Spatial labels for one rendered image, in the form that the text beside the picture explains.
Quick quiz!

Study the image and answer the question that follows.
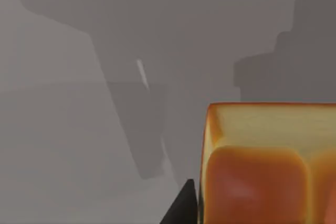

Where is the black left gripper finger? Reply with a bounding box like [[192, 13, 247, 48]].
[[159, 178, 199, 224]]

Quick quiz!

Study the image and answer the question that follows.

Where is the orange-brown bread loaf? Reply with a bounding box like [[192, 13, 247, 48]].
[[197, 101, 336, 224]]

